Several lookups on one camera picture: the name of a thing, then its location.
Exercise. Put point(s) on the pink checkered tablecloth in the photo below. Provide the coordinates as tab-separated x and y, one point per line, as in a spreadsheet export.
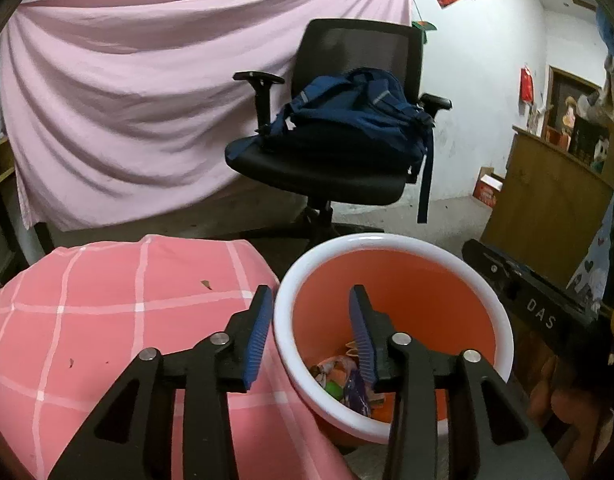
112	320

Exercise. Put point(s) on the dark printed box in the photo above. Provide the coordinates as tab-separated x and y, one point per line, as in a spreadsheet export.
589	137

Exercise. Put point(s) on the blue backpack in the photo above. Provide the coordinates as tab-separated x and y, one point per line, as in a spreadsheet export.
347	110

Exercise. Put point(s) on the doll figure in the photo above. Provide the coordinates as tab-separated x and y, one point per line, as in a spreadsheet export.
570	110

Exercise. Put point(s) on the green red wall ornament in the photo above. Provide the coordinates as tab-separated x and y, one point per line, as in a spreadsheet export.
424	29

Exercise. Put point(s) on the red bucket with white rim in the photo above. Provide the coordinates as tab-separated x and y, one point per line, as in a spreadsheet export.
412	285

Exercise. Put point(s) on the red hanging ornament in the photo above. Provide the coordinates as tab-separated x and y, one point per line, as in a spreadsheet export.
527	85

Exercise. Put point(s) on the pink hanging sheet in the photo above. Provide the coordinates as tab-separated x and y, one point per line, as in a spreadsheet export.
137	85

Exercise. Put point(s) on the wooden cabinet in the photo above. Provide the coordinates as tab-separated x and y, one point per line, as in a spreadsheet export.
537	200

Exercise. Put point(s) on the cardboard box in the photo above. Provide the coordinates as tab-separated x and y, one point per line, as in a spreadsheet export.
488	190

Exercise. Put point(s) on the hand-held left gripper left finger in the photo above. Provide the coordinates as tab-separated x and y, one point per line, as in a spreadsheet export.
257	340

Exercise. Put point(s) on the person's right hand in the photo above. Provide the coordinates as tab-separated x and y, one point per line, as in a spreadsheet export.
582	425

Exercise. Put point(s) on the purple wrapper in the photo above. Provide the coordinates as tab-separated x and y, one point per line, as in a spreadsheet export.
358	392

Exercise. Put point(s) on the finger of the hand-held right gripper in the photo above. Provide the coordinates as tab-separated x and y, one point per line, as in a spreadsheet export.
487	262

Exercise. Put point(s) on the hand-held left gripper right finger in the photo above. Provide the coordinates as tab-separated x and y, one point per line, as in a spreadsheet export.
362	340

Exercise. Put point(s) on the black office chair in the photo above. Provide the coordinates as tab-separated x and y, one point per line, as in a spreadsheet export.
357	40

